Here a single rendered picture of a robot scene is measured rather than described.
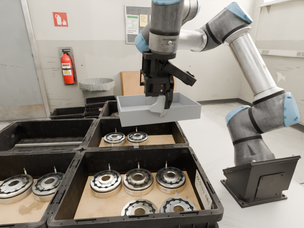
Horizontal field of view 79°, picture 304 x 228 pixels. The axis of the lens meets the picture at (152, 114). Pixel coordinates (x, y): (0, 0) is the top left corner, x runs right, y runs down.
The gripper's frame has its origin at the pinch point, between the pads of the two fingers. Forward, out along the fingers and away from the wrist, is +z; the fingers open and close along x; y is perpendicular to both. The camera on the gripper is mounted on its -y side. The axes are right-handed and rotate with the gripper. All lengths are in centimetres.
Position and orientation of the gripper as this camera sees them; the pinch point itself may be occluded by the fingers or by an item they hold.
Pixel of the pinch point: (163, 112)
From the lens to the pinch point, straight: 60.3
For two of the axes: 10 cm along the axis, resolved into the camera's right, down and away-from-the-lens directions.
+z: -0.7, 8.2, 5.7
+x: 2.8, 5.6, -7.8
